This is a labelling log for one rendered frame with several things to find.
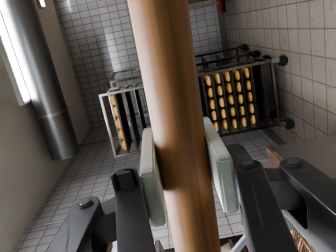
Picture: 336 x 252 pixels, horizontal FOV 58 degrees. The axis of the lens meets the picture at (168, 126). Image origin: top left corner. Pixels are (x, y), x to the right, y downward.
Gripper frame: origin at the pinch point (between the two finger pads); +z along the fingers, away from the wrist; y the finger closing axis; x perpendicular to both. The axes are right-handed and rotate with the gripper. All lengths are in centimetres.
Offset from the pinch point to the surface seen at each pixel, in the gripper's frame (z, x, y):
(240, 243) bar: 86, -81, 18
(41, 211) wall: 240, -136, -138
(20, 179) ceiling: 235, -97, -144
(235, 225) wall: 166, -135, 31
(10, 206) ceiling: 207, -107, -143
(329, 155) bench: 142, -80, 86
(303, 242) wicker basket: 84, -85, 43
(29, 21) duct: 292, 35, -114
